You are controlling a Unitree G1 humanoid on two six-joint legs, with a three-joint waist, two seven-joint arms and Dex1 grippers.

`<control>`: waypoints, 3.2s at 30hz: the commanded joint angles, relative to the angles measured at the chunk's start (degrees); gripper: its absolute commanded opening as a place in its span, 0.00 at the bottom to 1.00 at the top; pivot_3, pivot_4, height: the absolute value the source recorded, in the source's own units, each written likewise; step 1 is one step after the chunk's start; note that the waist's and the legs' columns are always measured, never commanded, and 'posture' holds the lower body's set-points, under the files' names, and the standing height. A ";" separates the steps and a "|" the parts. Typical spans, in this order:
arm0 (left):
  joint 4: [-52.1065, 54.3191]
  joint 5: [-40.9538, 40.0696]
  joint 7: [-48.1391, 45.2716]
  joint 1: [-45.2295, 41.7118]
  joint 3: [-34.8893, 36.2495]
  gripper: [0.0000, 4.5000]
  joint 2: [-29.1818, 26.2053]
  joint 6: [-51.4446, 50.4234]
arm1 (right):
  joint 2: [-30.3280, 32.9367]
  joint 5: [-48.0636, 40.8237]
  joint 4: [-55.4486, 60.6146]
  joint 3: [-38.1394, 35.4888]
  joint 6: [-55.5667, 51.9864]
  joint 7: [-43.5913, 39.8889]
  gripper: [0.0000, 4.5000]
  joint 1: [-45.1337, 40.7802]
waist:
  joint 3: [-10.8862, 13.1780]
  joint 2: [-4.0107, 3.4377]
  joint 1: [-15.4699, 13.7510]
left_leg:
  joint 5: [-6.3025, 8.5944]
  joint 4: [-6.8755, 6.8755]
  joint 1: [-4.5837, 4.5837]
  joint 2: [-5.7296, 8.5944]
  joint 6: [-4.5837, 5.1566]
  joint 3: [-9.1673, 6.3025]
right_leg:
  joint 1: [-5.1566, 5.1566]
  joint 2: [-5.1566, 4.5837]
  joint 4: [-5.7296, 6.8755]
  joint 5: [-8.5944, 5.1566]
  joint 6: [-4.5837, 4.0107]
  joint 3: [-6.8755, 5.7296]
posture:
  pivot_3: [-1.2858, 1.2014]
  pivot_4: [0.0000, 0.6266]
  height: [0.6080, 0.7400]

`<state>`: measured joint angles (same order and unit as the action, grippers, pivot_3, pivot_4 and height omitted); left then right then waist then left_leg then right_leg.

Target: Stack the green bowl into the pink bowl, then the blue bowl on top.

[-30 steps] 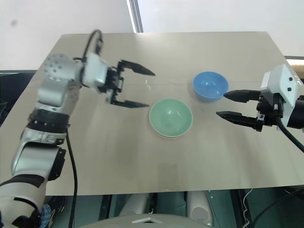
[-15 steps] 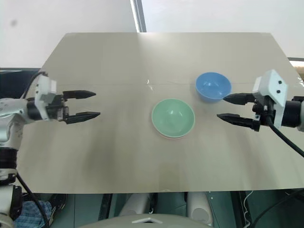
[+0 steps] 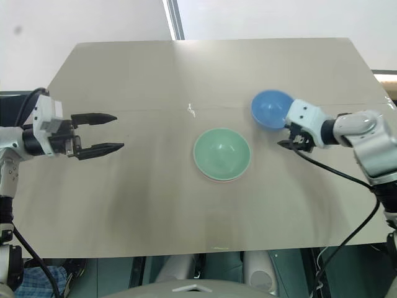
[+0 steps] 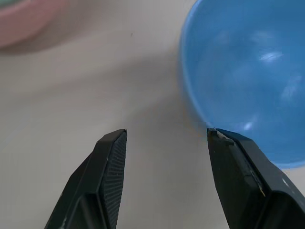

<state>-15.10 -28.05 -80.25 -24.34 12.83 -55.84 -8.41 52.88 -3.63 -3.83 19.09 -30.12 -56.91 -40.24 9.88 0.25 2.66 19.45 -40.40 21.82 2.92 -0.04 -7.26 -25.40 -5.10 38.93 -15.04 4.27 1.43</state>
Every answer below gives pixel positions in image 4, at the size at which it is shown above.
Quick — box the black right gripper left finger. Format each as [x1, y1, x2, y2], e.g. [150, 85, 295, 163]
[44, 129, 128, 229]

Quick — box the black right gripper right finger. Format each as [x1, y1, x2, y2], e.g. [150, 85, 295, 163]
[206, 127, 305, 229]

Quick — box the blue bowl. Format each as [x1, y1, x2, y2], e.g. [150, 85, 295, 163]
[179, 0, 305, 169]

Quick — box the pink bowl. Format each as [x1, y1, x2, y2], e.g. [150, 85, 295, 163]
[0, 0, 71, 50]

